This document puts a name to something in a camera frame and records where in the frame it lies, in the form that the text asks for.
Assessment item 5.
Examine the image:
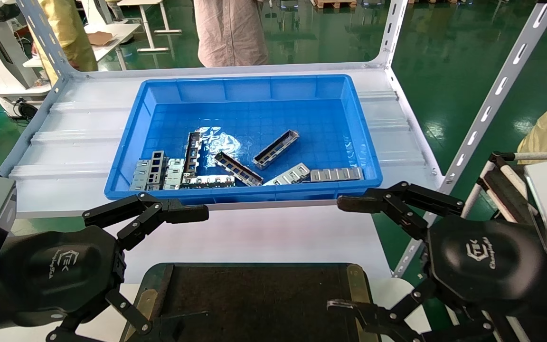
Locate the dark grey slotted metal part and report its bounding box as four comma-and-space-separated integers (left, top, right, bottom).
148, 151, 167, 190

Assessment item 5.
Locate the wooden pallet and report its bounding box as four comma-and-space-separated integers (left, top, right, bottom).
314, 0, 357, 9

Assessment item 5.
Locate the black white folding stand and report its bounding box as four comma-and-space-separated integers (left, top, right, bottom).
461, 151, 547, 228

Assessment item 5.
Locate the pale flat metal part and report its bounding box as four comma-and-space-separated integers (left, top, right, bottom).
163, 158, 185, 190

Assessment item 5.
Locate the blue plastic bin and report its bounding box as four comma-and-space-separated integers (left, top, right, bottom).
104, 74, 382, 207

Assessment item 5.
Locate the cardboard box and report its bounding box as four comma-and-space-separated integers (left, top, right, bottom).
86, 31, 115, 47

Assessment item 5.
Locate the white table with thin legs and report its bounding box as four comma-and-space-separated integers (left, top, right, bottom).
117, 0, 182, 53

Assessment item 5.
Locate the long silver metal part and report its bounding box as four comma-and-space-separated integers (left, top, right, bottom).
181, 175, 235, 189

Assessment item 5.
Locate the white metal shelf rack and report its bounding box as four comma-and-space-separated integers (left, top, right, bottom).
0, 0, 547, 278

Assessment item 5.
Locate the light grey slotted metal part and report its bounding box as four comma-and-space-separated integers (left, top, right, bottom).
130, 159, 153, 191

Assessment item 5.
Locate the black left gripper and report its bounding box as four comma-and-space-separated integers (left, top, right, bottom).
0, 226, 210, 342

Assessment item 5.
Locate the upright open metal cage part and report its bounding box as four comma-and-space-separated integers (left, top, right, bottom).
183, 132, 203, 177

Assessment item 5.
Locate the grey ribbed flat metal part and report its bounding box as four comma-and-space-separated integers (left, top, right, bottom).
310, 167, 363, 182

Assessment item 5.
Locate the black container tray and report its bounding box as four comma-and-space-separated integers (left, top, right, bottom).
121, 263, 381, 342

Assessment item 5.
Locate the dark open metal cage part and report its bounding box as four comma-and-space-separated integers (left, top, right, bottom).
213, 151, 264, 187

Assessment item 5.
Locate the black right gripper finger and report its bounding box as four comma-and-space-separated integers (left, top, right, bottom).
327, 278, 495, 342

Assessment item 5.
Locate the person in beige shirt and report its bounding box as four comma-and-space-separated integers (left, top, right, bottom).
193, 0, 269, 68

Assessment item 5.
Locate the silver ribbed flat metal part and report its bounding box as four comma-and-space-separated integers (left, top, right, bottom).
263, 163, 311, 187

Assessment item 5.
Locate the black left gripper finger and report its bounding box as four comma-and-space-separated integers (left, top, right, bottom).
83, 192, 209, 251

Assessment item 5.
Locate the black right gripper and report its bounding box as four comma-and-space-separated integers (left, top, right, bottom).
337, 181, 547, 342

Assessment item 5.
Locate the person in yellow coat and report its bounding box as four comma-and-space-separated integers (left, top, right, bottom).
31, 0, 98, 86

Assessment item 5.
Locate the clear plastic bag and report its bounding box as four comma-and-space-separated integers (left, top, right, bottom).
198, 127, 243, 167

